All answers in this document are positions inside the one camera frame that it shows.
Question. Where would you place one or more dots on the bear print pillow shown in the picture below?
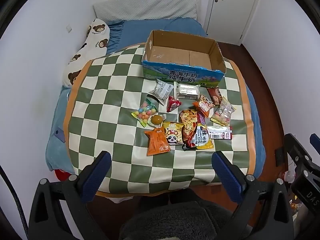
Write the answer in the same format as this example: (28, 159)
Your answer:
(96, 37)

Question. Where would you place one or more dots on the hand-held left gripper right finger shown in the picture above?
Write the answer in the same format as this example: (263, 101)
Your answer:
(226, 178)

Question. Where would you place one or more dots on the purple snack packet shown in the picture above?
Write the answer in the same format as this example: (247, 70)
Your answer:
(201, 120)

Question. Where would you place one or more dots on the pale yellow snack packet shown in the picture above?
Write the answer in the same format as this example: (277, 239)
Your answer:
(223, 112)

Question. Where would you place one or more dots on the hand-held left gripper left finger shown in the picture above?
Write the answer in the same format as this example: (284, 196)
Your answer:
(93, 180)

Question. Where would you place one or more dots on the white door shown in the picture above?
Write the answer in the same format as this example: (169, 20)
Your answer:
(235, 7)

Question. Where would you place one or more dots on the small red snack packet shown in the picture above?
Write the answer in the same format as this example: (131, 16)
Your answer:
(173, 104)

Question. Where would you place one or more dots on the blue satin pillow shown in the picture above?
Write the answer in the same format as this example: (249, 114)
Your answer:
(115, 35)

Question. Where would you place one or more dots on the small blue label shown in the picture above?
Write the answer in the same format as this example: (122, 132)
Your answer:
(59, 133)

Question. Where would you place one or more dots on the grey pillow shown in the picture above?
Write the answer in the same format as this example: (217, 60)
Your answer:
(150, 6)

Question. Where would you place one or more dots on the blue bed sheet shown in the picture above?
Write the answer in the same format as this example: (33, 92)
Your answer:
(150, 28)

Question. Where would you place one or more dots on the green white checkered mat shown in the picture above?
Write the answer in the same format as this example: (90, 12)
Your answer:
(112, 105)

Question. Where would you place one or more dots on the red cloth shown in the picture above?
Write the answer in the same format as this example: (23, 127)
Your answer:
(60, 175)

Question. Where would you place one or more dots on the yellow panda snack packet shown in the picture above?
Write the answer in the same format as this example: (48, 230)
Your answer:
(173, 135)

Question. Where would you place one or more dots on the long red silver snack packet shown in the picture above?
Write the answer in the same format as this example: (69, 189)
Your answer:
(220, 132)

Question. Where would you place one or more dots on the pink white bottle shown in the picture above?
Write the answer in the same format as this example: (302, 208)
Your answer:
(288, 175)

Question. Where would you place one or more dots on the white wall socket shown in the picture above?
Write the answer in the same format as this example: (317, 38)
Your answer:
(69, 28)

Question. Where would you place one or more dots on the colourful candy ball bag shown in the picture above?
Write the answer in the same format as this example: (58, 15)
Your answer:
(145, 111)

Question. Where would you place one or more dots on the clear silver snack packet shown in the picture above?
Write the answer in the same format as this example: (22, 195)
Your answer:
(187, 91)

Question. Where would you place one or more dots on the brown snack packet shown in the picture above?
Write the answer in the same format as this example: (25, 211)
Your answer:
(215, 95)

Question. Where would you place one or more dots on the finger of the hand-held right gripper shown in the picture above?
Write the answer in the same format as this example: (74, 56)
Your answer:
(296, 150)
(315, 142)

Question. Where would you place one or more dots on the large yellow red snack packet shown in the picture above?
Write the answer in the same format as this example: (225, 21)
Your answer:
(197, 137)

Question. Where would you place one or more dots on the cardboard box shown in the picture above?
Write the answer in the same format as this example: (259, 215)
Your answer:
(180, 55)

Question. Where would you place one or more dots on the plain orange snack packet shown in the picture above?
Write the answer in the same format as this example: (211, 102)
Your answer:
(157, 141)

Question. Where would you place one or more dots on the white grey snack packet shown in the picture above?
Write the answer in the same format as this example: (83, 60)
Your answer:
(160, 90)

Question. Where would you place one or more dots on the orange cartoon snack packet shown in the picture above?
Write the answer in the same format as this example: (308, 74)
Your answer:
(204, 105)

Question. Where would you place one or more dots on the red noodle snack packet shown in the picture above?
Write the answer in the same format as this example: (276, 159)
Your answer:
(187, 117)

